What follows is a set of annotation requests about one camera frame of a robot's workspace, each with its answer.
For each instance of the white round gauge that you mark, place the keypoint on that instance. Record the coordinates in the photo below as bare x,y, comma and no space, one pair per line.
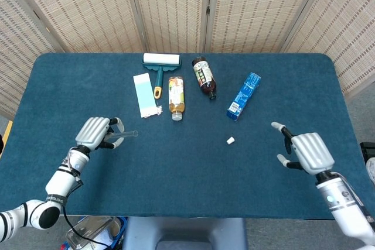
371,169

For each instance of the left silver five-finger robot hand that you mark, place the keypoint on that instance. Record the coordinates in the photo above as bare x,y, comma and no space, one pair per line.
90,131

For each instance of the clear glass test tube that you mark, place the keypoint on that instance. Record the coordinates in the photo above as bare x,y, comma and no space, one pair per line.
130,134

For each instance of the white and blue paper card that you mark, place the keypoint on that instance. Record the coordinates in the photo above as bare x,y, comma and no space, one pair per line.
144,97

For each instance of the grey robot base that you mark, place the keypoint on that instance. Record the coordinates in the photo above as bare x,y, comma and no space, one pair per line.
184,232

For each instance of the yellow tea plastic bottle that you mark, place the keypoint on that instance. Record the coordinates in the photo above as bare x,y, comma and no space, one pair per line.
176,95

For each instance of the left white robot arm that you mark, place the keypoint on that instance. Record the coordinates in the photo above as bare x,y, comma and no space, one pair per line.
61,181

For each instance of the teal lint roller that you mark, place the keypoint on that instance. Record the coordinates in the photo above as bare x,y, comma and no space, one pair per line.
161,59

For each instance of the dark brown labelled bottle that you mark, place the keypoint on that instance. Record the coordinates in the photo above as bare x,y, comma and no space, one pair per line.
204,75

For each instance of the clear plastic container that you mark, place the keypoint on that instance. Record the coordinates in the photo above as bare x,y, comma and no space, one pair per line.
93,229
123,226

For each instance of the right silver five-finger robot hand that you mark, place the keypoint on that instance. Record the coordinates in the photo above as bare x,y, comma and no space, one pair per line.
312,152

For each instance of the small white cap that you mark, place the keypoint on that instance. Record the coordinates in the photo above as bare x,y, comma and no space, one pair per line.
231,140

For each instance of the blue toothpaste box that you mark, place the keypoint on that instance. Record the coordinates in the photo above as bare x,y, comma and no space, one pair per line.
243,97

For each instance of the blue table cloth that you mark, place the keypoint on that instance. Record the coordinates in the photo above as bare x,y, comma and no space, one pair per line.
187,174

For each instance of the woven bamboo folding screen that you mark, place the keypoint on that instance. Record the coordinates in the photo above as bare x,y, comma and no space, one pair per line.
88,10

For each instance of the yellow wooden board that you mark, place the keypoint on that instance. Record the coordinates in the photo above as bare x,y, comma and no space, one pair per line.
6,138

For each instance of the black device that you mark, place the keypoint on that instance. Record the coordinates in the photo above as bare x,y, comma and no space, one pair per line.
367,149

